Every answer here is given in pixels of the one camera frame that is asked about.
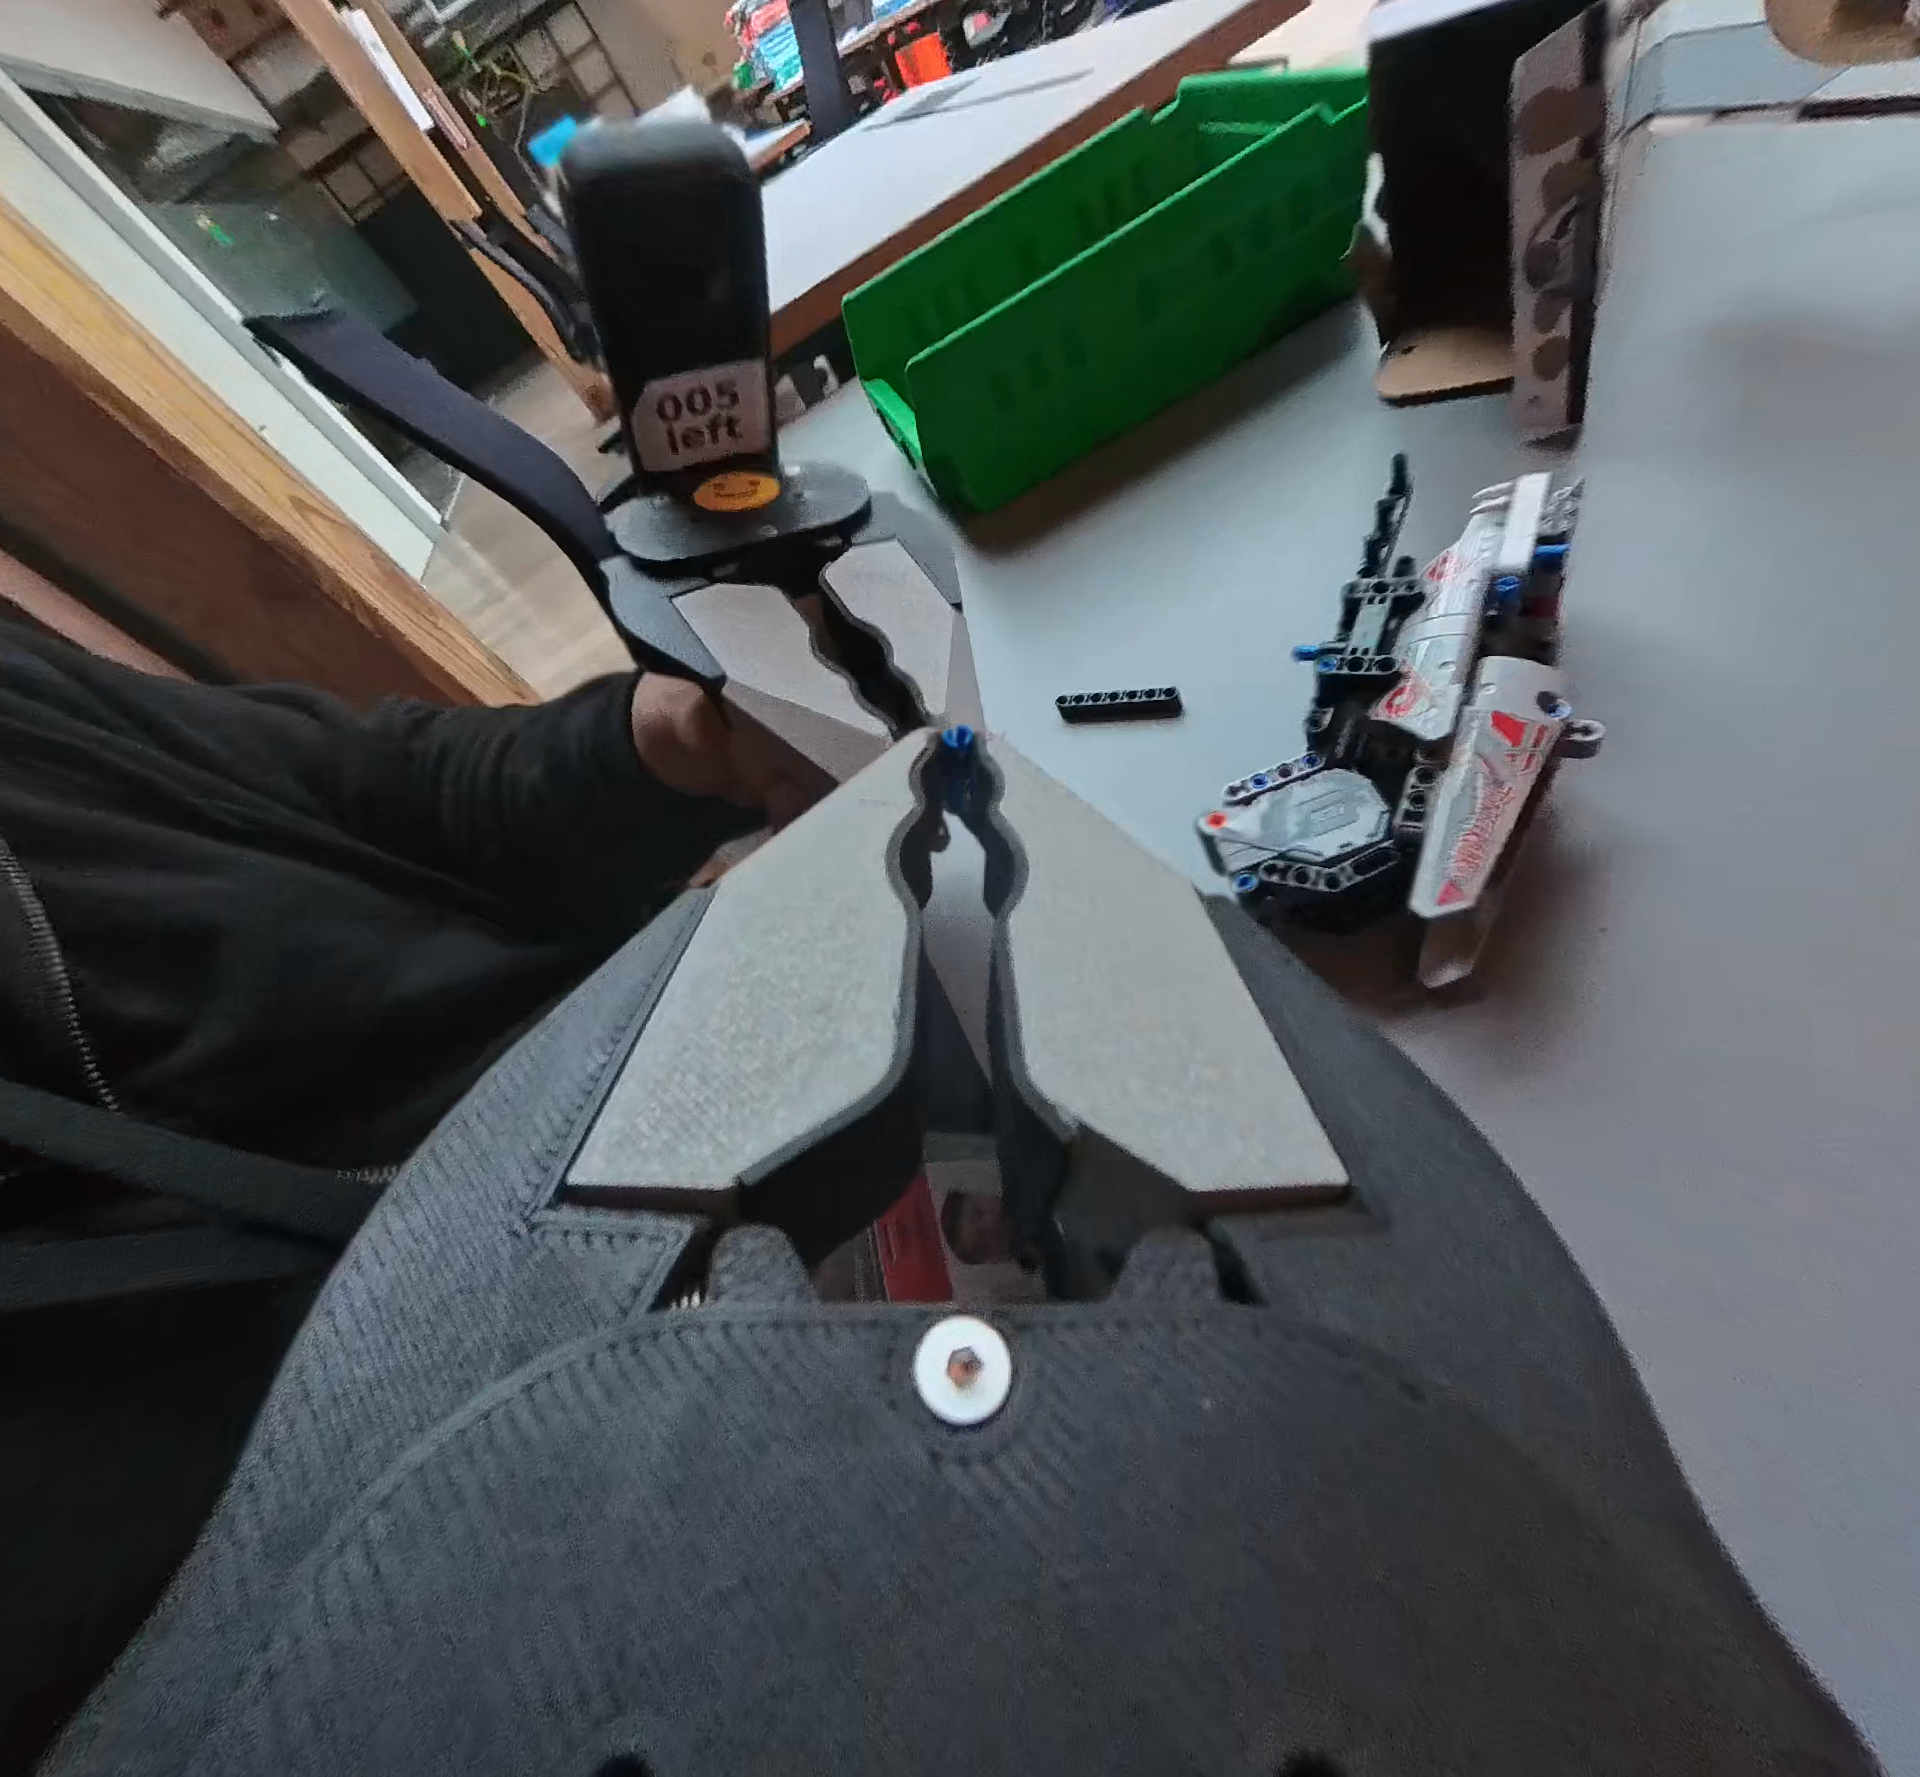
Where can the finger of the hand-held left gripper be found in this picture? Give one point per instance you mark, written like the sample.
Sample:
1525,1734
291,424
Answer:
909,625
753,669

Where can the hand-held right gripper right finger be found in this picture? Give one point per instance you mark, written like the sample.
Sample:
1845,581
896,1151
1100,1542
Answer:
1171,1042

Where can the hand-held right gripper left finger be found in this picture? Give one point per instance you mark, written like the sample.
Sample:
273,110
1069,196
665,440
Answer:
753,1042

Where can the black and blue lego pin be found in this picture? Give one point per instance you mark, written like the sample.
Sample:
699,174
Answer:
954,759

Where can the person's left forearm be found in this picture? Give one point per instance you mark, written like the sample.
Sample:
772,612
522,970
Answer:
301,759

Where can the short black lego beam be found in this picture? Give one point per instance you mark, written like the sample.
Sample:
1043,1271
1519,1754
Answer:
1117,704

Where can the person's left hand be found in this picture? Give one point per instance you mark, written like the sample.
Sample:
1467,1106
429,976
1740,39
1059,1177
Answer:
697,753

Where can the black office chair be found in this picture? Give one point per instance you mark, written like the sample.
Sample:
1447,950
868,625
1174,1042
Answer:
433,426

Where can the black monitor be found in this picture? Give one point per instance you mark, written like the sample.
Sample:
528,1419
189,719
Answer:
821,54

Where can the wood-edged grey desk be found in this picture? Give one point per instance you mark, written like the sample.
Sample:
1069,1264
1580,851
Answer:
975,145

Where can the green plastic bin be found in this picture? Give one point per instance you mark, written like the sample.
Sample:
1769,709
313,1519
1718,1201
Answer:
1109,292

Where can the wooden partition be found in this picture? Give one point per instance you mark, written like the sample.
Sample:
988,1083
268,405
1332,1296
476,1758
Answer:
180,504

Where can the open cardboard box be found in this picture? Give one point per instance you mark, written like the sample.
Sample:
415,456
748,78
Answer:
1469,159

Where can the wooden post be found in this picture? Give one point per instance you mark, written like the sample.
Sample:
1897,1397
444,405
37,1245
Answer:
375,83

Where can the glass wall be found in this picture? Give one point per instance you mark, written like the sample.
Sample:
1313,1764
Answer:
180,201

